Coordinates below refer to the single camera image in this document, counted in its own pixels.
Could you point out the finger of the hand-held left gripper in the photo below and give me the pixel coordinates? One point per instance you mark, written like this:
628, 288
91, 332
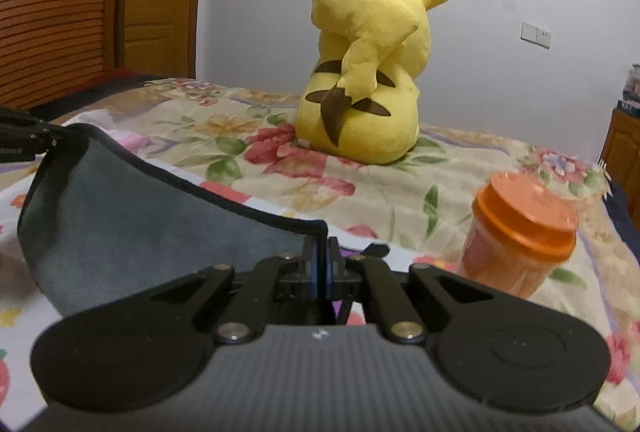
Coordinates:
30, 131

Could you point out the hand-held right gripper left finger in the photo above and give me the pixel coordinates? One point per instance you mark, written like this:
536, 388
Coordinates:
313, 279

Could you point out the dark cloth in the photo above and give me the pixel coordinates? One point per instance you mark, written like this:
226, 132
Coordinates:
625, 222

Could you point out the yellow plush toy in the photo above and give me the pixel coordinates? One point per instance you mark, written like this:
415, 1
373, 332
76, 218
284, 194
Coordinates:
365, 61

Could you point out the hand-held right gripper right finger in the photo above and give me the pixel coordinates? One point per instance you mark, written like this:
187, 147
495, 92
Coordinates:
328, 279

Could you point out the wooden cabinet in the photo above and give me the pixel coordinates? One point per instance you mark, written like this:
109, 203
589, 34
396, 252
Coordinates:
622, 146

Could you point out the grey towel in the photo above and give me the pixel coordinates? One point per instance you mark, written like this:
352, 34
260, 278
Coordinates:
150, 232

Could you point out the stack of boxes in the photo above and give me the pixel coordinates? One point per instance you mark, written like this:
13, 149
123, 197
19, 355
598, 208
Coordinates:
632, 86

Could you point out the white wall socket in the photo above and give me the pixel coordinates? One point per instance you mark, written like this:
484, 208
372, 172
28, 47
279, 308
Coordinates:
536, 35

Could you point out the orange lidded cup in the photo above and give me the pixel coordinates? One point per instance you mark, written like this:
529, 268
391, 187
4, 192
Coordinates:
520, 232

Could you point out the floral bed sheet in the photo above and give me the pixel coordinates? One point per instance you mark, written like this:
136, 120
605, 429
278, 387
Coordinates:
415, 197

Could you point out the wooden headboard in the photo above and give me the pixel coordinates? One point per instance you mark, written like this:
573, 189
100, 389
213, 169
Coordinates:
55, 1

